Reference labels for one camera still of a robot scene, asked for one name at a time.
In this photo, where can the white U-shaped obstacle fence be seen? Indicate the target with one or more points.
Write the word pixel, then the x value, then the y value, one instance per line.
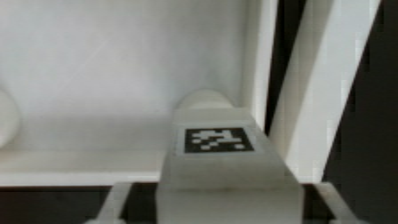
pixel 320 73

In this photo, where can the white square table top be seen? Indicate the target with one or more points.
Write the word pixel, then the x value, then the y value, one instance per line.
pixel 103 59

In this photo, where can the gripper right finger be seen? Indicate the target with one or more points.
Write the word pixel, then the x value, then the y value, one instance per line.
pixel 325 207

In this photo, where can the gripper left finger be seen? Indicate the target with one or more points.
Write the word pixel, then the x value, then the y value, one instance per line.
pixel 128 207

